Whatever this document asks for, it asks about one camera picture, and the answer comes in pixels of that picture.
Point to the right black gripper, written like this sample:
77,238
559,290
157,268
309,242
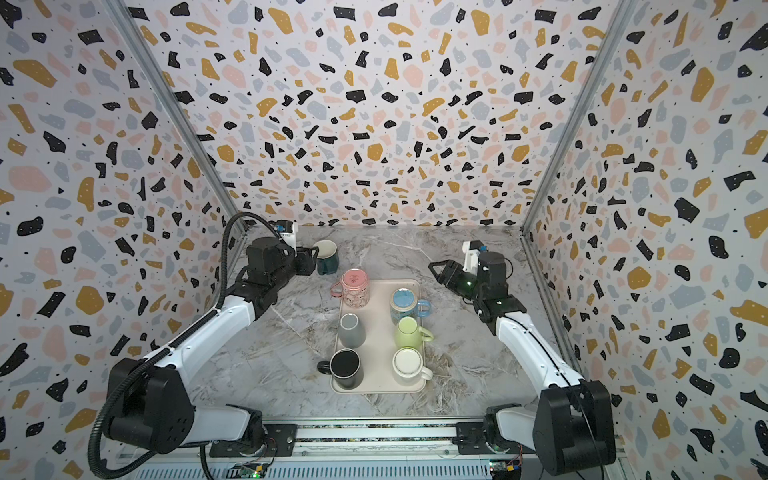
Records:
455,279

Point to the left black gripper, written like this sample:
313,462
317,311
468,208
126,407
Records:
305,261

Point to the dark green mug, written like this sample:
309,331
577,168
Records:
327,258

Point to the light blue yellow-inside mug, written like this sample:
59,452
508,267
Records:
404,302

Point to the pink glass mug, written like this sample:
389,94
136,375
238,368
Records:
352,288

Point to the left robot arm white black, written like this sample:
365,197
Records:
149,405

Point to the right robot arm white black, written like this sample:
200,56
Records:
572,426

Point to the light green mug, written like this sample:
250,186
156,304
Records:
409,333

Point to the white cream mug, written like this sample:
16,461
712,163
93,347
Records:
409,367

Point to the black mug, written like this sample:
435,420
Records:
345,368

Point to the beige rectangular tray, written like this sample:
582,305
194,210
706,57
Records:
377,351

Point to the circuit board right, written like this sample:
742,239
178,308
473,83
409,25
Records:
506,469

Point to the green circuit board left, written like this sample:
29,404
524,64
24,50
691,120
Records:
247,471

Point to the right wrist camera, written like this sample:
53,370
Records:
472,250

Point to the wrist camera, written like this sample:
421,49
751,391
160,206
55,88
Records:
288,231
472,250

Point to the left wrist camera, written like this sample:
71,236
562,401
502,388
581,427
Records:
288,231

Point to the grey handleless cup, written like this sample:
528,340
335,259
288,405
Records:
351,331

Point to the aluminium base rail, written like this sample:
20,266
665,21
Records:
352,448

